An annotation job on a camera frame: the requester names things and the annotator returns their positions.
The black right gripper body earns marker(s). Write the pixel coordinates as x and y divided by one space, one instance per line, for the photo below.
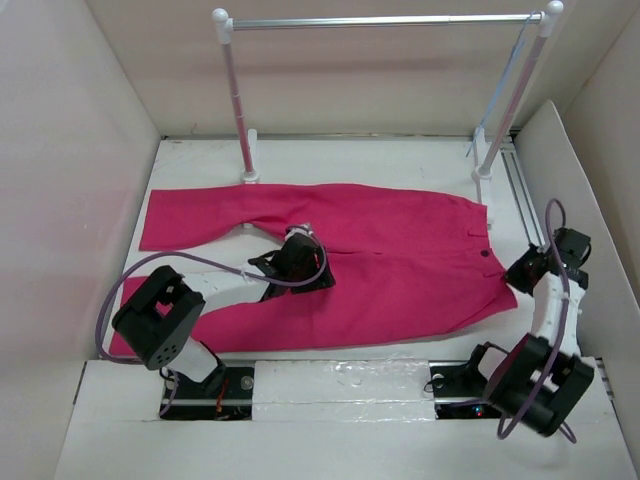
518 274

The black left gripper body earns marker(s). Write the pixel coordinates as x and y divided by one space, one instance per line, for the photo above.
311 272

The pink trousers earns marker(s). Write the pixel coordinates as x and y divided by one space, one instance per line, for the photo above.
407 264

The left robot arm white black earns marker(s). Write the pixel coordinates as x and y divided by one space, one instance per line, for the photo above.
158 319

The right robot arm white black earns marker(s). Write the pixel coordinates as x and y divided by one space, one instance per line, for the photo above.
540 380

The white clothes rack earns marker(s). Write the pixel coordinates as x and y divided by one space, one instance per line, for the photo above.
484 153

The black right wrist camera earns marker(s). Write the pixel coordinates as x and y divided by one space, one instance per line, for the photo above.
572 245

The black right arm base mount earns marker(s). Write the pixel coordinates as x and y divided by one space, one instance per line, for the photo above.
457 387

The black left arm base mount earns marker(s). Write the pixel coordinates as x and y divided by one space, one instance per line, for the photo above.
229 399

